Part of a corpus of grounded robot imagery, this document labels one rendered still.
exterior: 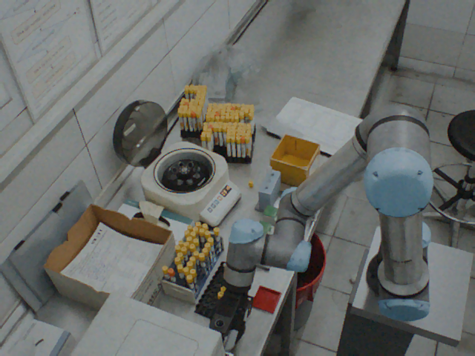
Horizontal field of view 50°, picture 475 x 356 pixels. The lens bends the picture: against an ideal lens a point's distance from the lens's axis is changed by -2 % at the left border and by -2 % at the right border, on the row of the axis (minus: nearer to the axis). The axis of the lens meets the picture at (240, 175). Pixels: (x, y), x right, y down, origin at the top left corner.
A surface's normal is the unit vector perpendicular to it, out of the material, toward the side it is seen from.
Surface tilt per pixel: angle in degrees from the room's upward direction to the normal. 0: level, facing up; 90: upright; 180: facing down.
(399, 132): 7
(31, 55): 94
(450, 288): 1
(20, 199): 90
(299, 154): 90
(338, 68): 0
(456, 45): 90
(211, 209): 25
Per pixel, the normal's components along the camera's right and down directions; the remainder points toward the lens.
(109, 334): -0.04, -0.68
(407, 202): -0.23, 0.63
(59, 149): 0.92, 0.25
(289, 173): -0.44, 0.67
